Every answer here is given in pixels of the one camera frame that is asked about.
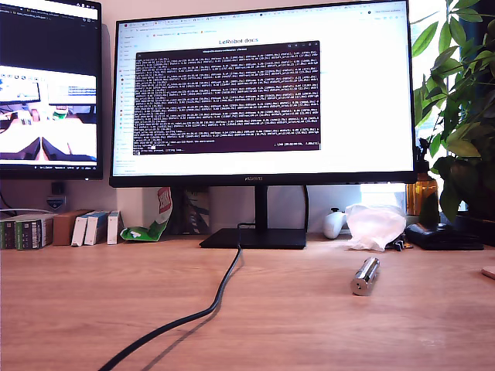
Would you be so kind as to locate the metallic silver laser pointer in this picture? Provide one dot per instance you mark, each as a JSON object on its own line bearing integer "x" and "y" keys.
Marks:
{"x": 364, "y": 276}

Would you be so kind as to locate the dark patterned box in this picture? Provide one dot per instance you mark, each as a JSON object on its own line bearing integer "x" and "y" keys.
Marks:
{"x": 195, "y": 212}

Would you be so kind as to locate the white game controller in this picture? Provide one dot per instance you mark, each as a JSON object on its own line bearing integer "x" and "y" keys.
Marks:
{"x": 332, "y": 226}

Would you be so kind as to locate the green and red snack bag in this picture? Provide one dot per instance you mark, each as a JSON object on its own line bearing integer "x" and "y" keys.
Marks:
{"x": 147, "y": 232}

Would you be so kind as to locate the crumpled white plastic bag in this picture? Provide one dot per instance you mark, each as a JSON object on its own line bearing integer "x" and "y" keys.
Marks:
{"x": 375, "y": 226}

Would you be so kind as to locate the large black Huawei monitor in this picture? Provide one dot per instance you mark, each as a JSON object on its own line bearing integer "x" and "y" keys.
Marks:
{"x": 348, "y": 96}

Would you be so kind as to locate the white and blue box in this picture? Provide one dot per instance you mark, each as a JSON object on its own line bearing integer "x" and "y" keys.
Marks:
{"x": 92, "y": 231}
{"x": 112, "y": 229}

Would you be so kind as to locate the amber glass pump bottle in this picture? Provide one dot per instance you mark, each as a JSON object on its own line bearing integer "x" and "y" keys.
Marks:
{"x": 415, "y": 193}

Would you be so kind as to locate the small white box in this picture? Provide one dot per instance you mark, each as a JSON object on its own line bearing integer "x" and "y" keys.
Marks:
{"x": 79, "y": 232}

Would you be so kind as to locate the brown cardboard box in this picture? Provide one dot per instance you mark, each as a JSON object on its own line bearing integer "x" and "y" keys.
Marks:
{"x": 63, "y": 230}

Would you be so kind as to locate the small black cube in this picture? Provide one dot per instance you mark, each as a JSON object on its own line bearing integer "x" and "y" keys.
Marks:
{"x": 58, "y": 188}

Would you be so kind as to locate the grey shield badge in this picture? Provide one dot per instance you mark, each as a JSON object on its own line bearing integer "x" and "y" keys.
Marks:
{"x": 56, "y": 203}

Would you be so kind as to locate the black leather pouch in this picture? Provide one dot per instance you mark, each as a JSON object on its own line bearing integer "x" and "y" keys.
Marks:
{"x": 441, "y": 237}

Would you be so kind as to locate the green leafy houseplant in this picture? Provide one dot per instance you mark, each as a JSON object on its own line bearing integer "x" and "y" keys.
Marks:
{"x": 464, "y": 147}

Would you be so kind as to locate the green printed cardboard box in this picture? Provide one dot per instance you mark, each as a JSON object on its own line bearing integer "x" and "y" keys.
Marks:
{"x": 7, "y": 235}
{"x": 33, "y": 233}

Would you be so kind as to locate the dark plant pot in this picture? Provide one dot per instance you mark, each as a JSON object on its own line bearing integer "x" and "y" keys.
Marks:
{"x": 475, "y": 228}

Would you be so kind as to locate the black monitor with dark screen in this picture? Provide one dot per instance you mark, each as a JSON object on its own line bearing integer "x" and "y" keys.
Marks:
{"x": 50, "y": 38}

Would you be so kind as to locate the pink round coaster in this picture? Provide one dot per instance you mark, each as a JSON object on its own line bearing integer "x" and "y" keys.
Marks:
{"x": 489, "y": 272}

